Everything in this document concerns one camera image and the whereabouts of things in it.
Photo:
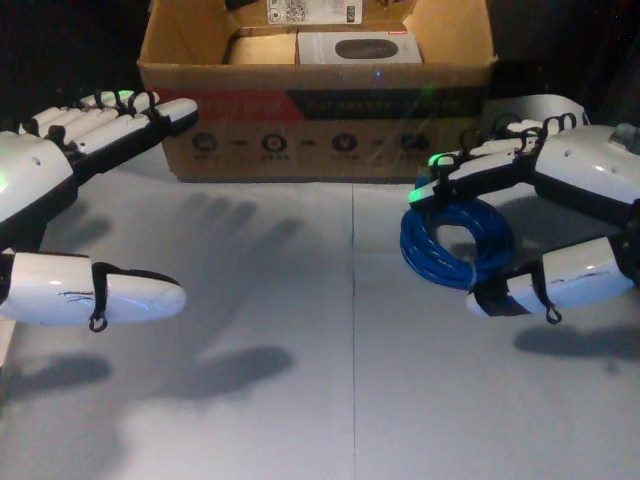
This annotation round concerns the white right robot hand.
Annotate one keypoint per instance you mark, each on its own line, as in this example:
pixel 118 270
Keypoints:
pixel 575 155

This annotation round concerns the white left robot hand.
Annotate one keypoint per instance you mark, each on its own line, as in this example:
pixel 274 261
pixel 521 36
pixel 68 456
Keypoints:
pixel 35 165

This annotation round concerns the grey mouse box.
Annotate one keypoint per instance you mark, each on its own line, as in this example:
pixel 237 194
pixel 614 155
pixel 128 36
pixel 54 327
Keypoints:
pixel 320 50

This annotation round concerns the brown cardboard box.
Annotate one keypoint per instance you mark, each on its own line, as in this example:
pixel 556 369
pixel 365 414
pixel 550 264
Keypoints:
pixel 325 160

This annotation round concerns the white shipping label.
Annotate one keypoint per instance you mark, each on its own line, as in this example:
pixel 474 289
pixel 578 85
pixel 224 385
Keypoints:
pixel 320 11

